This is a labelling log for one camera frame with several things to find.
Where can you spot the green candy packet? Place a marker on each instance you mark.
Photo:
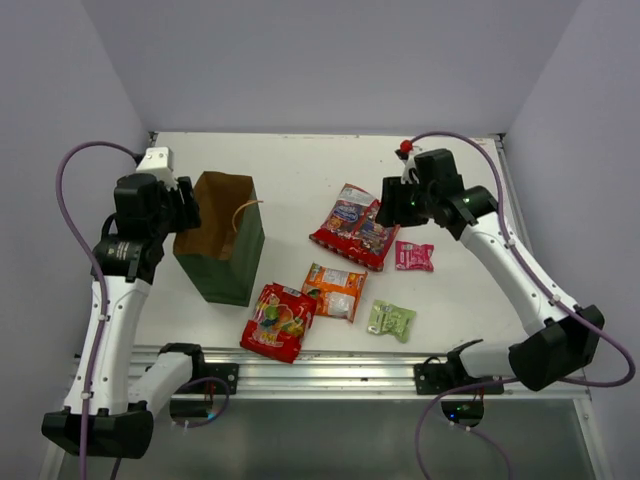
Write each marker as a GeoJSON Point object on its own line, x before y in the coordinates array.
{"type": "Point", "coordinates": [389, 319]}

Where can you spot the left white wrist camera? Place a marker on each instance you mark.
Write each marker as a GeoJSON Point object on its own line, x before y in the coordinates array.
{"type": "Point", "coordinates": [158, 162]}

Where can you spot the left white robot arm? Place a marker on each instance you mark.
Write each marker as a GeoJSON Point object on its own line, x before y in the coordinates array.
{"type": "Point", "coordinates": [104, 414]}

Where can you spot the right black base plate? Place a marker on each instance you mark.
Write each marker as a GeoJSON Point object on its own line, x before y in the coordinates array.
{"type": "Point", "coordinates": [432, 377]}

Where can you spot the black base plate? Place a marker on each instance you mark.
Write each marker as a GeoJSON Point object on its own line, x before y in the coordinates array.
{"type": "Point", "coordinates": [214, 379]}
{"type": "Point", "coordinates": [432, 377]}

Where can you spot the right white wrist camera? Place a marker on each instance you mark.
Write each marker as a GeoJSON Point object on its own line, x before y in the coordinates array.
{"type": "Point", "coordinates": [407, 153]}

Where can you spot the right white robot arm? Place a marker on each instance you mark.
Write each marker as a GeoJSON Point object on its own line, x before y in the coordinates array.
{"type": "Point", "coordinates": [561, 336]}

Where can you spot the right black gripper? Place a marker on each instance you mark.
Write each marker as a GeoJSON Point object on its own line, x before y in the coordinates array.
{"type": "Point", "coordinates": [391, 211]}

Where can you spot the green paper bag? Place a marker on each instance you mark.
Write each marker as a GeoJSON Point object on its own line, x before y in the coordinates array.
{"type": "Point", "coordinates": [222, 256]}

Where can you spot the orange snack packet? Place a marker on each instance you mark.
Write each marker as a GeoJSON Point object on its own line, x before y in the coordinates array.
{"type": "Point", "coordinates": [337, 292]}

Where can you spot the red fruit gummy bag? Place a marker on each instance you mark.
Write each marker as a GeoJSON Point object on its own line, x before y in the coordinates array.
{"type": "Point", "coordinates": [279, 322]}

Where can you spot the aluminium front rail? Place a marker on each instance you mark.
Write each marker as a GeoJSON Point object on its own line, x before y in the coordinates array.
{"type": "Point", "coordinates": [337, 376]}

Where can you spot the large red candy bag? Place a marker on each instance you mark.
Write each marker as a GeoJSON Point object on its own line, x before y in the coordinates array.
{"type": "Point", "coordinates": [351, 230]}

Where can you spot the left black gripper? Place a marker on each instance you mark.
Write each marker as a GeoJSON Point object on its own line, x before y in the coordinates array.
{"type": "Point", "coordinates": [183, 199]}

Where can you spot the pink candy packet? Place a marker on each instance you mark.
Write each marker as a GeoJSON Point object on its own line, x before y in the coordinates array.
{"type": "Point", "coordinates": [413, 257]}

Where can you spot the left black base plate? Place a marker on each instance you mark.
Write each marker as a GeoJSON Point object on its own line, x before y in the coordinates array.
{"type": "Point", "coordinates": [214, 379]}

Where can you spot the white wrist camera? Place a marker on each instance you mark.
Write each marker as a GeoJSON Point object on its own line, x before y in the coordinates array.
{"type": "Point", "coordinates": [158, 162]}
{"type": "Point", "coordinates": [407, 153]}

